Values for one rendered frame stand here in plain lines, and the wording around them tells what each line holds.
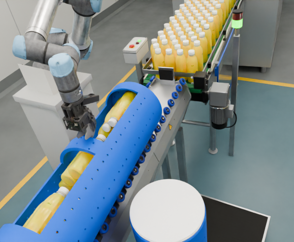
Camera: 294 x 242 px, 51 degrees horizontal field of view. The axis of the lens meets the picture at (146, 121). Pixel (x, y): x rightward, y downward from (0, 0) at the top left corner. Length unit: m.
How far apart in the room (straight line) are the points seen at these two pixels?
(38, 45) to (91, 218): 0.60
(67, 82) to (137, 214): 0.53
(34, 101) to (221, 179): 1.58
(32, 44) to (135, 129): 0.52
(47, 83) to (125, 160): 0.68
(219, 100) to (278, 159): 0.96
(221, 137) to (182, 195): 1.79
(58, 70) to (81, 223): 0.49
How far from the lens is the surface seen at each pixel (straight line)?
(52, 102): 1.66
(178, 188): 1.23
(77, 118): 1.10
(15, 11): 4.61
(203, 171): 2.65
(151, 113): 1.41
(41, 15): 1.23
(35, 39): 1.14
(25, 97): 1.80
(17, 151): 3.39
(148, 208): 1.19
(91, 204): 1.09
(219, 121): 2.16
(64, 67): 1.01
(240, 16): 2.07
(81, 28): 1.56
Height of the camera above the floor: 2.00
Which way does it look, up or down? 39 degrees down
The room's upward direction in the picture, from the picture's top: 11 degrees counter-clockwise
